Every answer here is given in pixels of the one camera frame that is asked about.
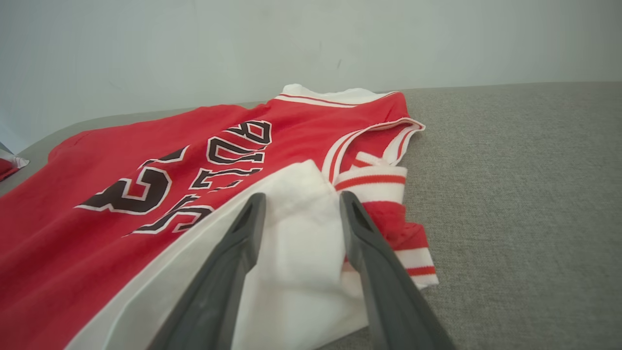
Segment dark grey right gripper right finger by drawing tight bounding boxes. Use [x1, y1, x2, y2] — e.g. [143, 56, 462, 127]
[339, 191, 456, 350]

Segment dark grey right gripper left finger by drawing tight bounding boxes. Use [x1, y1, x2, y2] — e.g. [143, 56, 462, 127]
[148, 192, 267, 350]

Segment red basketball jersey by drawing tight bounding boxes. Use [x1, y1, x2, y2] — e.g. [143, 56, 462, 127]
[0, 84, 439, 350]

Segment red white-striped basketball shorts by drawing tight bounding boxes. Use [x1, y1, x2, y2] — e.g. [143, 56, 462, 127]
[0, 142, 30, 181]

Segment grey fabric panel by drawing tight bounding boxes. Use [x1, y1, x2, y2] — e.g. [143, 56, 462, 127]
[0, 82, 622, 350]

